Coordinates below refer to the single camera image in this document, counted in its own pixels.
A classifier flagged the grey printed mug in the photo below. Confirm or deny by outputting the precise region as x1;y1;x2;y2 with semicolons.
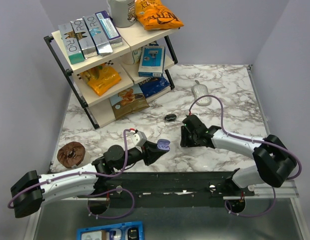
107;0;136;28

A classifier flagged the black frame wooden shelf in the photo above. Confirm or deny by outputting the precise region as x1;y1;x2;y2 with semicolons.
44;22;178;129

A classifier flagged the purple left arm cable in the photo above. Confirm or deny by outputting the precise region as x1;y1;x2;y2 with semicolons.
7;128;135;220

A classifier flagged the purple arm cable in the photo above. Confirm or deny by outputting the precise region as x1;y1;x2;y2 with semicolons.
7;128;135;220
188;94;302;218

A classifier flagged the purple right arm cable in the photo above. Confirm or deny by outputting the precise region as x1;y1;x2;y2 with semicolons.
188;94;302;218

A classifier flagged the dark blue snack bag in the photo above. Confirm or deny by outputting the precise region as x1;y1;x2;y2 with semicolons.
138;77;170;99

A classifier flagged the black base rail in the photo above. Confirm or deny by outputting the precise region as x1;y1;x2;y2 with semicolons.
77;171;255;209

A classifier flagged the blue silver RO box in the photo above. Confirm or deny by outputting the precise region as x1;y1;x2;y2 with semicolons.
83;14;113;56

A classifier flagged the brown cookie bag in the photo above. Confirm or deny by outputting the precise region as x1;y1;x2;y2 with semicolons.
110;84;149;120

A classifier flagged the white cup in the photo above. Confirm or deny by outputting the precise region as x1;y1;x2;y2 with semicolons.
121;47;142;65

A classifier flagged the teal RO box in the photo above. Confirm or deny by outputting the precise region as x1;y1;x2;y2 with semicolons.
58;22;85;65

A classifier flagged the purple white box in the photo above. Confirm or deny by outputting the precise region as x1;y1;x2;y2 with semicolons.
95;10;123;48

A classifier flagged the brown crumpled wrapper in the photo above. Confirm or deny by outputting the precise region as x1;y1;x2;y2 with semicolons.
57;141;86;169

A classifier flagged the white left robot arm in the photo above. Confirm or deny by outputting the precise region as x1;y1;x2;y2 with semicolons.
8;139;170;218

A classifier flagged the orange chips bag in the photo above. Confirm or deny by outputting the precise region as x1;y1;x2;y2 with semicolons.
135;0;184;30

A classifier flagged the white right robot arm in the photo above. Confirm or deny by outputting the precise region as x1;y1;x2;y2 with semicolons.
180;114;297;196

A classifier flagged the blue plastic tray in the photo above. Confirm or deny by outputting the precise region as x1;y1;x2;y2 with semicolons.
76;221;145;240

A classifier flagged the black earbud charging case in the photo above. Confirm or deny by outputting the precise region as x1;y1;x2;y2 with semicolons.
164;113;177;122

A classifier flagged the blue razor box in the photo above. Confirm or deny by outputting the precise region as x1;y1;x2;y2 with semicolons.
138;45;165;78

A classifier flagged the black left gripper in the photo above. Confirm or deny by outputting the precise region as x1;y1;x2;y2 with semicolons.
115;140;166;172

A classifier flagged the orange snack bag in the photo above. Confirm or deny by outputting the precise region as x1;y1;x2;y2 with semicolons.
80;64;121;96

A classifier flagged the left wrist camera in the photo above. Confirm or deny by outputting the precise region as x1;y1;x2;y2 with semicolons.
131;130;147;147

